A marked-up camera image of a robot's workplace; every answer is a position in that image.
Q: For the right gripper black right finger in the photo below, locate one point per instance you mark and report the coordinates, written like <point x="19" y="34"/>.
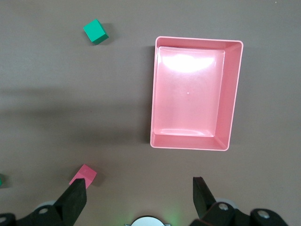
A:
<point x="204" y="202"/>

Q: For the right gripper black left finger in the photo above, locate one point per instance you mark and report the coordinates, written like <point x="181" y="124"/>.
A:
<point x="70" y="202"/>

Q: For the pink foam cube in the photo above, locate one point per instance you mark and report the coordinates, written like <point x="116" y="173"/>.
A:
<point x="87" y="173"/>

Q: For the green foam cube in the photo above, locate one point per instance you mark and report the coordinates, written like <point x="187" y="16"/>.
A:
<point x="95" y="31"/>
<point x="1" y="181"/>

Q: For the pink plastic bin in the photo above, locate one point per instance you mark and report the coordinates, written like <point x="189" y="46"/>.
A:
<point x="188" y="94"/>

